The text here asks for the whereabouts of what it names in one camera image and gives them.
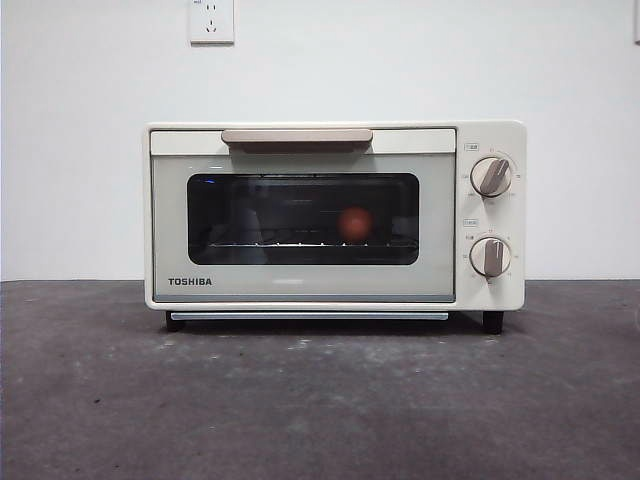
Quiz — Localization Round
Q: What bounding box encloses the glass oven door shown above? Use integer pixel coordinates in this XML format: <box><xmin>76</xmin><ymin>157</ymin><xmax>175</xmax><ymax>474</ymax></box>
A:
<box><xmin>149</xmin><ymin>128</ymin><xmax>457</xmax><ymax>304</ymax></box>

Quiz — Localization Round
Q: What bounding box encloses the large cream temperature knob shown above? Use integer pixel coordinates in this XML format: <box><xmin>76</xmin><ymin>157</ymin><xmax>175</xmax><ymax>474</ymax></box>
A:
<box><xmin>472</xmin><ymin>155</ymin><xmax>515</xmax><ymax>200</ymax></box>

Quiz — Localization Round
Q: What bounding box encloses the metal wire oven rack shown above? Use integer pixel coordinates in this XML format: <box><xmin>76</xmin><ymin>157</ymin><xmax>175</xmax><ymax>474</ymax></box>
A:
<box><xmin>208</xmin><ymin>240</ymin><xmax>419</xmax><ymax>250</ymax></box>

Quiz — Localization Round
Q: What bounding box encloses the small cream timer knob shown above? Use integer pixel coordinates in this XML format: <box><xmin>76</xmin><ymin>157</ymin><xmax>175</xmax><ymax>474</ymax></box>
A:
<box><xmin>470</xmin><ymin>235</ymin><xmax>513</xmax><ymax>279</ymax></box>

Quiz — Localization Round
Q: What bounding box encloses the silver crumb tray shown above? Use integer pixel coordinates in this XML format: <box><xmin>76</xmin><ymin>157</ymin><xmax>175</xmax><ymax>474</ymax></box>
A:
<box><xmin>168</xmin><ymin>310</ymin><xmax>450</xmax><ymax>322</ymax></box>

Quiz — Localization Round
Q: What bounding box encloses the cream Toshiba toaster oven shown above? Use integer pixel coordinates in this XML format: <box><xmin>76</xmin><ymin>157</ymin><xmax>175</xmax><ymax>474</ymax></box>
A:
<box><xmin>143</xmin><ymin>119</ymin><xmax>527</xmax><ymax>335</ymax></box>

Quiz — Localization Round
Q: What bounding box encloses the white wall socket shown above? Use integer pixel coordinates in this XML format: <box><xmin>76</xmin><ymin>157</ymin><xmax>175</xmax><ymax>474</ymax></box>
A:
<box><xmin>189</xmin><ymin>0</ymin><xmax>236</xmax><ymax>46</ymax></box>

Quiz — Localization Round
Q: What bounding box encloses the brown egg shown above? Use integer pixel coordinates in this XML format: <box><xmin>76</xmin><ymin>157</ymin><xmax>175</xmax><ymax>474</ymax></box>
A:
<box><xmin>337</xmin><ymin>205</ymin><xmax>374</xmax><ymax>241</ymax></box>

